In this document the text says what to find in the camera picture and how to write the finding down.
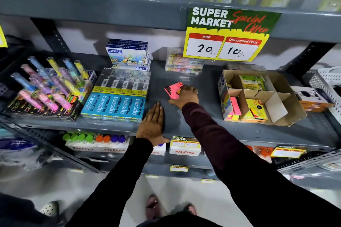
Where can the clear plastic bags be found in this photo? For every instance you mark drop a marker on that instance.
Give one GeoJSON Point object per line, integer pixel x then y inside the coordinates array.
{"type": "Point", "coordinates": [18, 152]}

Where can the small yellow shelf label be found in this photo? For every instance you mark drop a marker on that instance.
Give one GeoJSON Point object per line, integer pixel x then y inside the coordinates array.
{"type": "Point", "coordinates": [179, 168]}

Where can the group of pastel highlighters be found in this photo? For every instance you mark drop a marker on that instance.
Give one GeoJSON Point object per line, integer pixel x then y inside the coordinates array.
{"type": "Point", "coordinates": [45, 83]}

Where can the person's left hand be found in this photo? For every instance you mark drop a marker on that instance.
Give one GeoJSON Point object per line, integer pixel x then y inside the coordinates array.
{"type": "Point", "coordinates": [151, 128]}

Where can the small white red-print box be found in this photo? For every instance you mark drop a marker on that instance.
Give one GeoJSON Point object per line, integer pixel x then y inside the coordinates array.
{"type": "Point", "coordinates": [159, 150]}

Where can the yellow sticky note pack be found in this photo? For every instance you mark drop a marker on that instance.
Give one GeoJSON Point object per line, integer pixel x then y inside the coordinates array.
{"type": "Point", "coordinates": [255, 111]}

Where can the person's right forearm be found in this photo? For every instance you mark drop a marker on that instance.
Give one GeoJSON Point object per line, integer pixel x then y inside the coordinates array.
{"type": "Point", "coordinates": [239, 165]}

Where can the person's right hand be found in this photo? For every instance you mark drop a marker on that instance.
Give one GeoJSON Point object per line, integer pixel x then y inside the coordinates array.
{"type": "Point", "coordinates": [187, 96]}

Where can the person's left forearm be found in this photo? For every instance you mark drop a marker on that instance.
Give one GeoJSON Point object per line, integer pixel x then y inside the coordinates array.
{"type": "Point", "coordinates": [114, 184]}

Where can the orange-capped items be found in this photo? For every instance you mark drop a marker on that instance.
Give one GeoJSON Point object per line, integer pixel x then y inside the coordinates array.
{"type": "Point", "coordinates": [259, 151]}

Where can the clear pack of colourful crayons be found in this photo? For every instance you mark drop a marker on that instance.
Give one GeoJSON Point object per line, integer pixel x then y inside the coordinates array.
{"type": "Point", "coordinates": [182, 63]}

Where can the wrapped blue pencil boxes pack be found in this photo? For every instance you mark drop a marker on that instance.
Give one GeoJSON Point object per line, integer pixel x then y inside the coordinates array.
{"type": "Point", "coordinates": [114, 107]}

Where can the wrapped black pencil boxes pack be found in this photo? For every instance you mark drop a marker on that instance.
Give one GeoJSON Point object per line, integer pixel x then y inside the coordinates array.
{"type": "Point", "coordinates": [124, 81]}

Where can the yellow shelf price label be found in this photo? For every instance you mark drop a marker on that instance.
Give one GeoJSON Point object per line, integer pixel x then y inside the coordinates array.
{"type": "Point", "coordinates": [287, 152]}

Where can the green sticky note pack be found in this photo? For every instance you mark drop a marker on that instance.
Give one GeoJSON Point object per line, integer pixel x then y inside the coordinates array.
{"type": "Point", "coordinates": [251, 82]}

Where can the person's left foot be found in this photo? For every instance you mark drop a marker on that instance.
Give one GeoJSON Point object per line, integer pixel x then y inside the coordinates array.
{"type": "Point", "coordinates": [152, 207]}

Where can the pink sticky note strips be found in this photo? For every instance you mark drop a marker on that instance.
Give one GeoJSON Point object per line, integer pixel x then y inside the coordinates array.
{"type": "Point", "coordinates": [235, 105]}

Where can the person's left thumb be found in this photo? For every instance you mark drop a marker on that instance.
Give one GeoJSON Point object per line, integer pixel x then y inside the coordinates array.
{"type": "Point", "coordinates": [165, 141]}

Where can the yellow hanging tag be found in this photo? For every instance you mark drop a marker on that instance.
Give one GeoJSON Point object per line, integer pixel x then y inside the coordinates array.
{"type": "Point", "coordinates": [2, 38]}

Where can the person's right foot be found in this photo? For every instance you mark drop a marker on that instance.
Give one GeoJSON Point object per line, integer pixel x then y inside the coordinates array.
{"type": "Point", "coordinates": [190, 209]}

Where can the black highlighter display box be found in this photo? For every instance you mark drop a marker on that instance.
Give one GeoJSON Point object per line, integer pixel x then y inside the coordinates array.
{"type": "Point", "coordinates": [40, 111]}

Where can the pink sticky note pad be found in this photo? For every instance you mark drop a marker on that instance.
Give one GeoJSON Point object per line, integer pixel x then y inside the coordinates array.
{"type": "Point", "coordinates": [172, 90]}

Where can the blue white pastel box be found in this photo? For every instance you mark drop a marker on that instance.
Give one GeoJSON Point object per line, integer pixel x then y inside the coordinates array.
{"type": "Point", "coordinates": [133, 67]}
{"type": "Point", "coordinates": [127, 55]}

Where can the white orange carton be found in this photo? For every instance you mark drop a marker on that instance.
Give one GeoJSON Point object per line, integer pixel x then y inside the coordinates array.
{"type": "Point", "coordinates": [310, 99]}

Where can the white plastic basket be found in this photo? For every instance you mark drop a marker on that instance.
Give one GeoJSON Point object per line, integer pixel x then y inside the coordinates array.
{"type": "Point", "coordinates": [326, 85]}

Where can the person's left middle finger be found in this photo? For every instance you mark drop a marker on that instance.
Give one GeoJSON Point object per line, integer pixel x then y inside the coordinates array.
{"type": "Point", "coordinates": [157, 111]}

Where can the person's right thumb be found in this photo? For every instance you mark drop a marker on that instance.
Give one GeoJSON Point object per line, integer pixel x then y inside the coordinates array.
{"type": "Point", "coordinates": [174, 102]}

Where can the grey metal shelf rack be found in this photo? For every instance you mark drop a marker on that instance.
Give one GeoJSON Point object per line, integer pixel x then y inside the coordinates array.
{"type": "Point", "coordinates": [159, 11]}

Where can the person's left little finger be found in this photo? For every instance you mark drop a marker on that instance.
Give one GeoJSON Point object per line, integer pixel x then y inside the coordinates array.
{"type": "Point", "coordinates": [143, 119]}

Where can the white red-print box with tag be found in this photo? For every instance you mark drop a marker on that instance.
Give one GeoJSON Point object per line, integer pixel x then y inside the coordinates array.
{"type": "Point", "coordinates": [185, 148]}

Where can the white box of colour-capped bottles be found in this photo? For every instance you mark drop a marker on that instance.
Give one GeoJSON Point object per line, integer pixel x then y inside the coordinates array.
{"type": "Point", "coordinates": [98, 144]}

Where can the brown cardboard display box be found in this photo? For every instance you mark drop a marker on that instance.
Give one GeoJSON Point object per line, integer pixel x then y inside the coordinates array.
{"type": "Point", "coordinates": [290, 107]}

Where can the green yellow price sign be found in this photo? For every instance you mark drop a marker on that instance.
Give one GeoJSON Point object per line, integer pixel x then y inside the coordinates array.
{"type": "Point", "coordinates": [229, 35]}

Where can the person's foot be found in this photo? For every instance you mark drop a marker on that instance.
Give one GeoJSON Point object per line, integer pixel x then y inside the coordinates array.
{"type": "Point", "coordinates": [152, 207]}
{"type": "Point", "coordinates": [190, 209]}

